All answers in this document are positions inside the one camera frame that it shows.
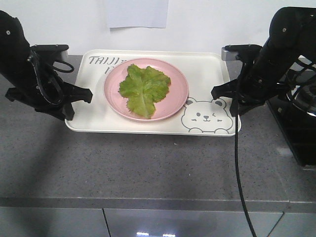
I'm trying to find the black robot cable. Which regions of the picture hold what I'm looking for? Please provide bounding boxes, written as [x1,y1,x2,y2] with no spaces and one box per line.
[232,56,316,237]

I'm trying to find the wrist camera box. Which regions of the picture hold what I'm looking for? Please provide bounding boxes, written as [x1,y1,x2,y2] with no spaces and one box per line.
[31,44,69,61]
[221,44,262,61]

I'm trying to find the black glass gas stove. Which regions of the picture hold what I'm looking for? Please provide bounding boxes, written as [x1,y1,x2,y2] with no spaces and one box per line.
[268,56,316,170]

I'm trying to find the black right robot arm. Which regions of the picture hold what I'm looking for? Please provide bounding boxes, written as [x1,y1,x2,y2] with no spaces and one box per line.
[211,7,316,116]

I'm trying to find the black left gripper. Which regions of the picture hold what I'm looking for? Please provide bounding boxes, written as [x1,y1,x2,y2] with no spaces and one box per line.
[5,79,93,120]

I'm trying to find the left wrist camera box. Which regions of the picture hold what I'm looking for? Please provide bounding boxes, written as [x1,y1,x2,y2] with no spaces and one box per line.
[31,44,69,61]

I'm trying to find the white paper sheet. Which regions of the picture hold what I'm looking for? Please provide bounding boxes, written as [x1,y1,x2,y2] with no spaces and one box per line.
[106,0,168,28]

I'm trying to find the green lettuce leaf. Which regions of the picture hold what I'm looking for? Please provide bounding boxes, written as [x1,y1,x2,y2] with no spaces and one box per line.
[118,64,171,119]

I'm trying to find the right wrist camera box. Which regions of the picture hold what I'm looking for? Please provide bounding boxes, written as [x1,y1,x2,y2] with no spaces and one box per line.
[221,44,262,61]

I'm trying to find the silver stove burner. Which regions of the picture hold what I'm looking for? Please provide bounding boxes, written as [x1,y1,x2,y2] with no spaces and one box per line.
[286,83,316,117]

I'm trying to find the cream bear serving tray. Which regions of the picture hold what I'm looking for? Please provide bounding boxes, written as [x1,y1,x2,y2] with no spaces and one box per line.
[66,50,241,137]

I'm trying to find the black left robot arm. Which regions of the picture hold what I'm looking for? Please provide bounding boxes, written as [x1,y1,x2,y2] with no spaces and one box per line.
[0,11,93,120]

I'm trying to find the pink round plate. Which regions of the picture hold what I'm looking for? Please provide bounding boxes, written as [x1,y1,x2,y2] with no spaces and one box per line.
[104,58,189,122]

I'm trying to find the white lower cabinet fronts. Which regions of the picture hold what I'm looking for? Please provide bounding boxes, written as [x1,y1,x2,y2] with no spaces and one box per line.
[0,206,316,237]

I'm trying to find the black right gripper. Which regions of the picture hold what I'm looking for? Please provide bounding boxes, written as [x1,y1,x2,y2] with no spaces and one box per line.
[211,78,290,117]

